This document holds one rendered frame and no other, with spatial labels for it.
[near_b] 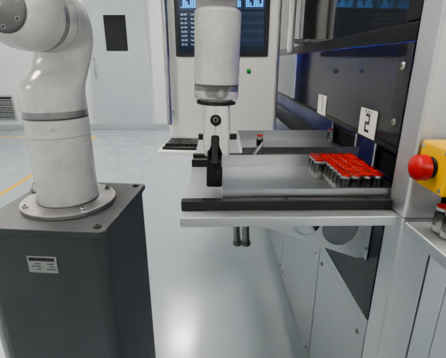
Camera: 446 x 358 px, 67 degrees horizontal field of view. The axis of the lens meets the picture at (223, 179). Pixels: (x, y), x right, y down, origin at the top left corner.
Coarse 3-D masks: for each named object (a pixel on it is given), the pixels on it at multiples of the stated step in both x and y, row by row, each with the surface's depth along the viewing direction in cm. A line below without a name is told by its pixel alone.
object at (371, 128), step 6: (360, 114) 78; (372, 114) 72; (360, 120) 78; (366, 120) 74; (372, 120) 72; (360, 126) 78; (366, 126) 74; (372, 126) 72; (360, 132) 78; (372, 132) 72; (372, 138) 72
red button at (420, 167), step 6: (414, 156) 51; (420, 156) 50; (426, 156) 50; (408, 162) 52; (414, 162) 51; (420, 162) 50; (426, 162) 49; (432, 162) 49; (408, 168) 52; (414, 168) 51; (420, 168) 50; (426, 168) 49; (432, 168) 49; (414, 174) 51; (420, 174) 50; (426, 174) 50; (432, 174) 50
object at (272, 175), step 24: (240, 168) 89; (264, 168) 89; (288, 168) 89; (240, 192) 65; (264, 192) 65; (288, 192) 65; (312, 192) 65; (336, 192) 65; (360, 192) 66; (384, 192) 66
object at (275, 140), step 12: (240, 132) 121; (252, 132) 121; (264, 132) 122; (276, 132) 122; (288, 132) 122; (300, 132) 122; (312, 132) 122; (324, 132) 122; (240, 144) 103; (252, 144) 115; (264, 144) 115; (276, 144) 115; (288, 144) 115; (300, 144) 115; (312, 144) 115; (324, 144) 115; (336, 144) 115
